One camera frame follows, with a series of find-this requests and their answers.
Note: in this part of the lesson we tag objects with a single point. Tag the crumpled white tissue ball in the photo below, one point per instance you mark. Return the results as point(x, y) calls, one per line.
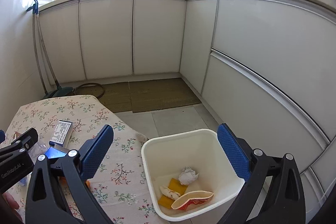
point(187, 176)

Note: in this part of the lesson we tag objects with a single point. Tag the orange peel piece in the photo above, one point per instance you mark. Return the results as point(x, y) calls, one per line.
point(63, 182)

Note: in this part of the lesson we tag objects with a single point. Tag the stained crumpled tissue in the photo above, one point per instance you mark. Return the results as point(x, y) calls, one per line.
point(169, 193)

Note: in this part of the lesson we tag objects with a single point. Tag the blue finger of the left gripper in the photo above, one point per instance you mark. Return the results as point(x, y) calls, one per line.
point(23, 143)
point(2, 136)

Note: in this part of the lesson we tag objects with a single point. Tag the red paper cup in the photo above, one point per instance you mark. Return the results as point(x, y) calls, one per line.
point(196, 197)

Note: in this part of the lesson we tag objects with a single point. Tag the white printed medicine box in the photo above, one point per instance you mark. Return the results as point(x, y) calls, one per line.
point(62, 134)

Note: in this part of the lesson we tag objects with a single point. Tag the yellow paper piece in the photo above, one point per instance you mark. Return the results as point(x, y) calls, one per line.
point(174, 185)

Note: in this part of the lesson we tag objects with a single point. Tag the white plastic trash bin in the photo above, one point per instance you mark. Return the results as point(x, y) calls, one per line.
point(164, 158)

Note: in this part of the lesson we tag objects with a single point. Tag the blue glossy box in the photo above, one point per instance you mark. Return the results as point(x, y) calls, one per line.
point(53, 153)

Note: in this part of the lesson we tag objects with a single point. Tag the floral tablecloth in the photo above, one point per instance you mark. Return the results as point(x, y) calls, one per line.
point(119, 185)

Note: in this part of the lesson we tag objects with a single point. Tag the brown woven floor mat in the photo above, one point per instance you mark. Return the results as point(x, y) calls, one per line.
point(160, 94)

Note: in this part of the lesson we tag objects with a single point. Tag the white kitchen cabinets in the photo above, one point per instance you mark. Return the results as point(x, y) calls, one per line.
point(265, 67)

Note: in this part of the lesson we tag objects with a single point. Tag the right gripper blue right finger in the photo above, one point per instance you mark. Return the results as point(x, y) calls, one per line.
point(284, 202)

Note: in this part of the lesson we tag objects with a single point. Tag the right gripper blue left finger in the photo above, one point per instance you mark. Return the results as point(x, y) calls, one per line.
point(45, 201)

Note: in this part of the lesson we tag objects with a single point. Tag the clear plastic bag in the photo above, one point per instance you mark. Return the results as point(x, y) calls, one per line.
point(38, 148)

